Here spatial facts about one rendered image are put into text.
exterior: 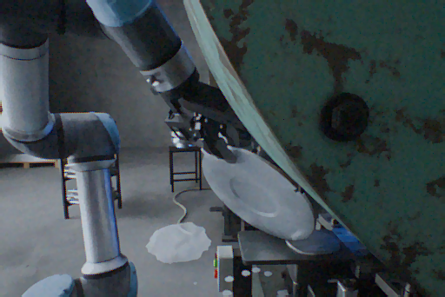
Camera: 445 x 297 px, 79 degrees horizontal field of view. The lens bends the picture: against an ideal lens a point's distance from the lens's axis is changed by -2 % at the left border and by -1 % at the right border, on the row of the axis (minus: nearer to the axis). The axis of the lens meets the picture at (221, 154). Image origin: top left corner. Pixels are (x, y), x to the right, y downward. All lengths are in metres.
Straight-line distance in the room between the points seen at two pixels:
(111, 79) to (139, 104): 0.93
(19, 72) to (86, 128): 0.26
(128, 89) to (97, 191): 6.82
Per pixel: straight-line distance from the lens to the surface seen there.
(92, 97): 7.84
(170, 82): 0.40
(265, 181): 0.54
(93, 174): 0.76
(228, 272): 0.96
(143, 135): 7.47
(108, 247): 0.79
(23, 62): 0.52
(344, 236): 0.78
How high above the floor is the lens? 1.11
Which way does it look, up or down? 10 degrees down
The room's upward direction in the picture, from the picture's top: straight up
